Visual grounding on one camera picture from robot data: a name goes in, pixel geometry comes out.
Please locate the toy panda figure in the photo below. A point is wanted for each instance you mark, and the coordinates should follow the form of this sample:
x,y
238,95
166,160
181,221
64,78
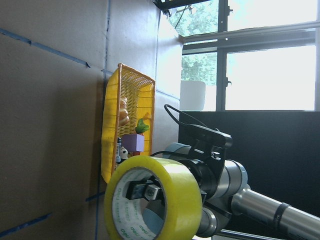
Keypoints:
x,y
123,154

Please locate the purple cube block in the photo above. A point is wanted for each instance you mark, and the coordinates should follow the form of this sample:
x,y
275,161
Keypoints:
x,y
133,142

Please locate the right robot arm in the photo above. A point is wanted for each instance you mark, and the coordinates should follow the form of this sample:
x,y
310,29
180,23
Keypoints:
x,y
225,193

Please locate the yellow tape roll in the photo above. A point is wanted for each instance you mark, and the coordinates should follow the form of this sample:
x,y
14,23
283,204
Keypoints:
x,y
182,200

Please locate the yellow plastic basket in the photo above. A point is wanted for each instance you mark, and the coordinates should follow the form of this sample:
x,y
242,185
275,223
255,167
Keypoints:
x,y
139,89

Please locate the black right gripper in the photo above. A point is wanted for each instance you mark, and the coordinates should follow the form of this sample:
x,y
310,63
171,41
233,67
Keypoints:
x,y
206,172

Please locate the toy croissant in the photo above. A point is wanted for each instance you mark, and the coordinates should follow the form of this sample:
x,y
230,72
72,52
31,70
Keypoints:
x,y
123,113

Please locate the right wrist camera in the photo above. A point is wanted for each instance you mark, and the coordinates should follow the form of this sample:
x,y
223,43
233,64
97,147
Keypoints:
x,y
204,142

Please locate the toy carrot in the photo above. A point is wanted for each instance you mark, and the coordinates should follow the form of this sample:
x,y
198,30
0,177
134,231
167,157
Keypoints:
x,y
141,126

